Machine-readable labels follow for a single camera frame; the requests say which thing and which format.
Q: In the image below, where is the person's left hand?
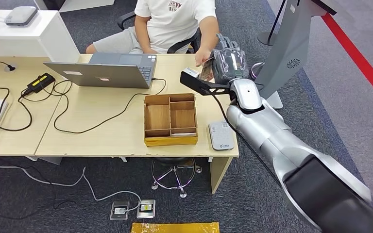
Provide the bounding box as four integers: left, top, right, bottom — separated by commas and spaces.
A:
194, 48, 213, 67

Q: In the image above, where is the grey laptop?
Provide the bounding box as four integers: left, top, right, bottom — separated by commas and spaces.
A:
43, 52, 158, 89

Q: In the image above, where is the white floor cable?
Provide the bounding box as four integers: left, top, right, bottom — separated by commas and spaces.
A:
0, 160, 141, 213

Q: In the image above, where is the black floor cable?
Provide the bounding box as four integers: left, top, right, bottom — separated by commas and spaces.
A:
0, 173, 77, 221

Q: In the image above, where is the white display plinth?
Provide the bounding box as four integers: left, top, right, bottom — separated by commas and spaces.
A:
34, 0, 116, 13

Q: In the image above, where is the black adapter mains cable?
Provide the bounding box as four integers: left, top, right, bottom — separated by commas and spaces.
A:
0, 83, 34, 132

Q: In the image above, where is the black cable with small plug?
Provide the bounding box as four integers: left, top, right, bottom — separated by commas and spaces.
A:
0, 61, 16, 72

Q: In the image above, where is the chrome stool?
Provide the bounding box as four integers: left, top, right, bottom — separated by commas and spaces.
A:
151, 157, 203, 199

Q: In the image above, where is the grey flat device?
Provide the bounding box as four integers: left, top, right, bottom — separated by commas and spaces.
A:
4, 5, 39, 27

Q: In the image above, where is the white card reader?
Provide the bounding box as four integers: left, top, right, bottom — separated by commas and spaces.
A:
208, 120, 236, 151

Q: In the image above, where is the light wood desk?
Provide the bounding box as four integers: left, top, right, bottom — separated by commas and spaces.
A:
34, 53, 239, 195
0, 56, 68, 165

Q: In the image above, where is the chrome round base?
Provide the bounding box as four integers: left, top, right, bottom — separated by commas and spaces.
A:
249, 62, 266, 81

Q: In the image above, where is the ID card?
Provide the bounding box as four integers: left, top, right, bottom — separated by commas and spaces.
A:
199, 57, 216, 82

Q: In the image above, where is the person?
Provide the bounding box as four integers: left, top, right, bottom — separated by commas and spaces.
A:
86, 0, 221, 67

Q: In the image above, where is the white cabinet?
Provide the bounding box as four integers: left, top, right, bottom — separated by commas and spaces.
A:
0, 9, 81, 63

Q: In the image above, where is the black laptop power cable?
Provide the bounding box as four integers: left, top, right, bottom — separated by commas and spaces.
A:
41, 77, 168, 134

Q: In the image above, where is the wooden compartment box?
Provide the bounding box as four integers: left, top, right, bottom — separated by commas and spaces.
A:
143, 93, 199, 147

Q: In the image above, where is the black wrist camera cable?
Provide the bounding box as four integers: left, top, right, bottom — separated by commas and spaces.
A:
210, 93, 282, 184

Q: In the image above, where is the black office chair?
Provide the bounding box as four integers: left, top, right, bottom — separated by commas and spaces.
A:
117, 9, 202, 54

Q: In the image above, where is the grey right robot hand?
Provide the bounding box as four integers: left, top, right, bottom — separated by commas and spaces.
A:
211, 33, 250, 85

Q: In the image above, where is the red floor tape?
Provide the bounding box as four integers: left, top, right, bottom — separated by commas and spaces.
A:
321, 13, 373, 112

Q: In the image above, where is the black stanchion pole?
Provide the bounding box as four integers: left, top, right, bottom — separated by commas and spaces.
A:
257, 0, 288, 46

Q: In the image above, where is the black power adapter yellow label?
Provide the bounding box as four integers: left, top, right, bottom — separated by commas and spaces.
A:
27, 72, 56, 94

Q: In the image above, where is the open floor socket box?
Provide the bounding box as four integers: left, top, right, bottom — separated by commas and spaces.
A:
110, 200, 130, 221

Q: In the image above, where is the yellow floor tape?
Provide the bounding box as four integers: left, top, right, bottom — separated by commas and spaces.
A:
131, 222, 220, 233

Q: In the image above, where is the grey kiosk stand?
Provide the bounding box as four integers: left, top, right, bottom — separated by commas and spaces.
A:
254, 0, 338, 111

